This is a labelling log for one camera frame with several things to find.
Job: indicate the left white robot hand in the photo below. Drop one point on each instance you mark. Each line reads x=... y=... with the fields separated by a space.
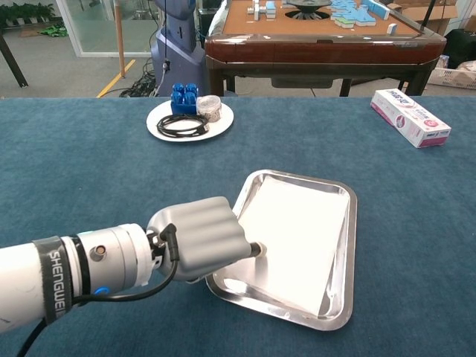
x=208 y=234

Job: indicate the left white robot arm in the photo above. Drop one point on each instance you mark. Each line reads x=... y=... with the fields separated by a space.
x=111 y=260

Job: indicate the stainless steel tray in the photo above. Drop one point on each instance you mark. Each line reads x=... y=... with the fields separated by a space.
x=238 y=290

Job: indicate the white round plate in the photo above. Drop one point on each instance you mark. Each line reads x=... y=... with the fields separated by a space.
x=224 y=124

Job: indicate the clear jar of small parts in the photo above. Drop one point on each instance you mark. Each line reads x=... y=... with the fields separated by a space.
x=209 y=108

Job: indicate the blue felt table cover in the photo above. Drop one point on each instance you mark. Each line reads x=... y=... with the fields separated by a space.
x=74 y=148

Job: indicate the wooden pole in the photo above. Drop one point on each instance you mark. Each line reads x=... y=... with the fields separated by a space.
x=119 y=41

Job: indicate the brown mahjong table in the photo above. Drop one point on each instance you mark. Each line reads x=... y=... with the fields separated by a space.
x=316 y=50

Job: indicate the small stack of mahjong tiles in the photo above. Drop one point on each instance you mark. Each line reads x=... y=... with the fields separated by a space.
x=262 y=9

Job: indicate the white pink toothpaste box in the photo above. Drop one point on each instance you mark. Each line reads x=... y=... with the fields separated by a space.
x=409 y=117

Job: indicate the black mahjong table centre disc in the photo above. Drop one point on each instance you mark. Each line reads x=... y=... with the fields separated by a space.
x=308 y=5

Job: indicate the black table leg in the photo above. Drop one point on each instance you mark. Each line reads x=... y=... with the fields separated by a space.
x=13 y=61

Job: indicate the heap of blue mahjong tiles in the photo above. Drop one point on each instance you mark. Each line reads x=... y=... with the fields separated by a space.
x=353 y=15

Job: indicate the single blue white mahjong tile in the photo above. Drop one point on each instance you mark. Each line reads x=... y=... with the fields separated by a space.
x=391 y=28

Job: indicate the row of green plants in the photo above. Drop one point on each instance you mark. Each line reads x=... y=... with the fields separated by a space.
x=26 y=13

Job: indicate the white plastic basket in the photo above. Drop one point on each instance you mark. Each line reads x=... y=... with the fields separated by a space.
x=451 y=78

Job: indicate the black tripod stand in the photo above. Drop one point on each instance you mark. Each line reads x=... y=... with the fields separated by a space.
x=427 y=15

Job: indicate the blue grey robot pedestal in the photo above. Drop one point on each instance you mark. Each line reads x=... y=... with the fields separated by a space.
x=178 y=56

